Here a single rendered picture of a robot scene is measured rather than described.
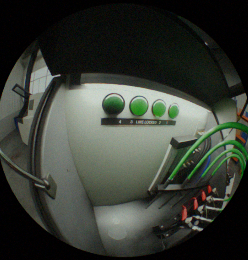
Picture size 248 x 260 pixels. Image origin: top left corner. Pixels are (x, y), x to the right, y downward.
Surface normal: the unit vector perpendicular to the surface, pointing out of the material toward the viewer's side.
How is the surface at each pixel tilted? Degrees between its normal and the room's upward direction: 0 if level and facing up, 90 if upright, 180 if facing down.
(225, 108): 90
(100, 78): 90
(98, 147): 90
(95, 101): 90
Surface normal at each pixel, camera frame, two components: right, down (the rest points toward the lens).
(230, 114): -0.96, 0.02
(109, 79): 0.27, 0.39
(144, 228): 0.10, -0.92
